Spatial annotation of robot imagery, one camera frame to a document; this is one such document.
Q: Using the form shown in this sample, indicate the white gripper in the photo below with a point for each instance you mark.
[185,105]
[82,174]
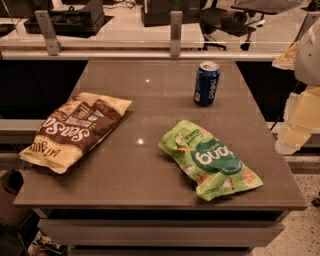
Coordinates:
[309,56]

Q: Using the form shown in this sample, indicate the brown chip bag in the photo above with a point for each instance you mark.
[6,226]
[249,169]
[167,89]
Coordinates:
[73,130]

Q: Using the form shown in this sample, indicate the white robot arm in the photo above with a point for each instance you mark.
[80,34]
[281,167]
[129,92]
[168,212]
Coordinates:
[303,57]

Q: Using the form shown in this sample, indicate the green snack bag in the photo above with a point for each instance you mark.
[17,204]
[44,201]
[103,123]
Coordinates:
[207,161]

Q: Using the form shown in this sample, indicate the blue soda can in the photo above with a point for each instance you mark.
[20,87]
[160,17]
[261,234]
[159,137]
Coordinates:
[206,83]

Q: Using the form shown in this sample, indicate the black office chair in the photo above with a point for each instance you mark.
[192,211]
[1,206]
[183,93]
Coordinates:
[241,19]

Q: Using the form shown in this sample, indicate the black cabinet in background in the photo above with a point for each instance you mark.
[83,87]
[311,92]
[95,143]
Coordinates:
[158,12]

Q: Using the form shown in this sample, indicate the black box on floor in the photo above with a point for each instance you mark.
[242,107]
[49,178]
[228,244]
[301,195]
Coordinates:
[82,18]

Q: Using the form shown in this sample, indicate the dark bin at left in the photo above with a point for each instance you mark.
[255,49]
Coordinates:
[18,226]

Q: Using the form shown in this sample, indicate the right metal rail bracket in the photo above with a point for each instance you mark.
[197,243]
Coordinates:
[309,20]

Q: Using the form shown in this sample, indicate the metal rail bracket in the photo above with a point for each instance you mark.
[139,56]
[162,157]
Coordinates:
[45,24]
[309,20]
[175,33]

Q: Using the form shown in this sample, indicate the middle metal rail bracket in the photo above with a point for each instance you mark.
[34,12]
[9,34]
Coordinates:
[175,33]

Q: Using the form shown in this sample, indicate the left metal rail bracket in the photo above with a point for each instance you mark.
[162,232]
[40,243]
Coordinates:
[45,24]

